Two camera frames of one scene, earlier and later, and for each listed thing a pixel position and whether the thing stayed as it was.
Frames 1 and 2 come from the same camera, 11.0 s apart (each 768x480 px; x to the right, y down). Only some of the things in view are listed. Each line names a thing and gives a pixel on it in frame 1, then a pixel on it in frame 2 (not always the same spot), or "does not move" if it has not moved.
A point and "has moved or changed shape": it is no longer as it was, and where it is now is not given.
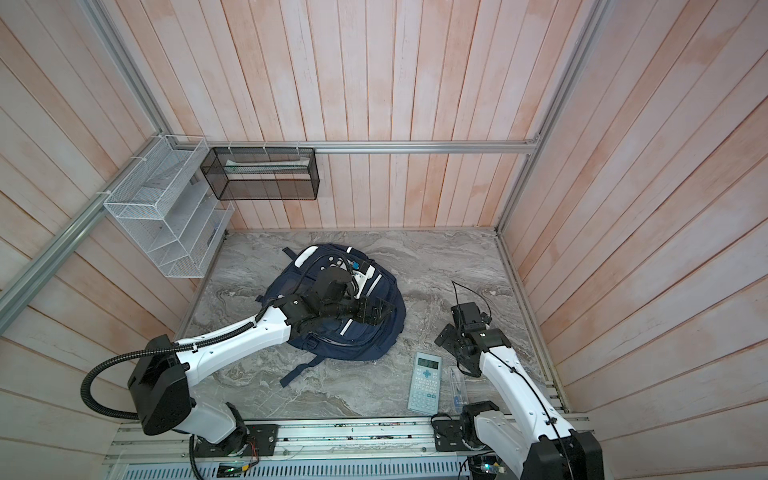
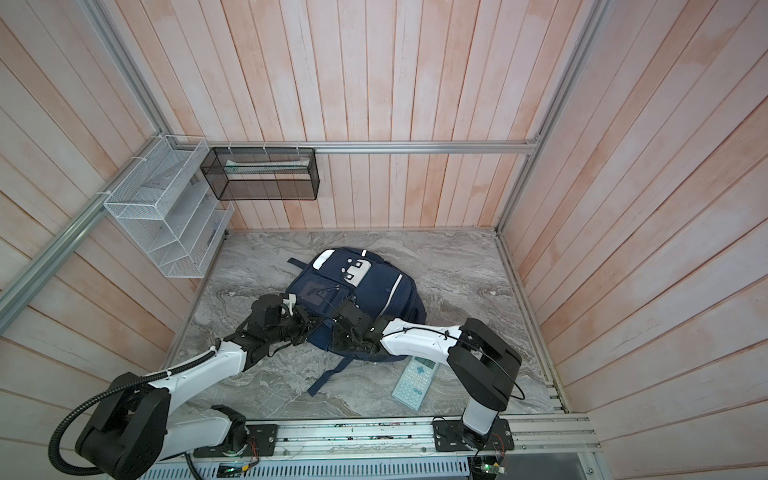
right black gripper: (447, 337) to (337, 337)
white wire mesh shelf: (166, 204) does not move
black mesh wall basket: (262, 173) does not move
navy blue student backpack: (295, 274) has moved or changed shape
